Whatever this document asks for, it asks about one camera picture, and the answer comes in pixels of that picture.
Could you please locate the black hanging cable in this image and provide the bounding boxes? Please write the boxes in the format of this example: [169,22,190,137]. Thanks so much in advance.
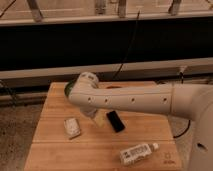
[110,9,142,82]

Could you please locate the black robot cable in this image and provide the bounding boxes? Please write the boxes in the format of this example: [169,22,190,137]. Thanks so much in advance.
[172,119,192,140]

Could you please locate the dark brown oblong object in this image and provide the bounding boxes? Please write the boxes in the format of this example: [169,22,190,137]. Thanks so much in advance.
[106,86,122,89]

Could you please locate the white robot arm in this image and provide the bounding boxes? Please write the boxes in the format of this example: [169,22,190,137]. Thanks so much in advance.
[64,72,213,171]

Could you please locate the black phone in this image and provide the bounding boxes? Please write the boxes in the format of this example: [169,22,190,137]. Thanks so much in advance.
[107,111,125,132]

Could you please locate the green bowl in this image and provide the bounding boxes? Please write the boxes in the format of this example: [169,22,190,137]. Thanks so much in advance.
[64,80,75,97]

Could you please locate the white labelled bottle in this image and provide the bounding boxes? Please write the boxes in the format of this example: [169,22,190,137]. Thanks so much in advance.
[120,143,159,166]

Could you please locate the black horizontal panel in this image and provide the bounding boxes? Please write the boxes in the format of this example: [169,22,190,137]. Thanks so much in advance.
[0,17,213,71]

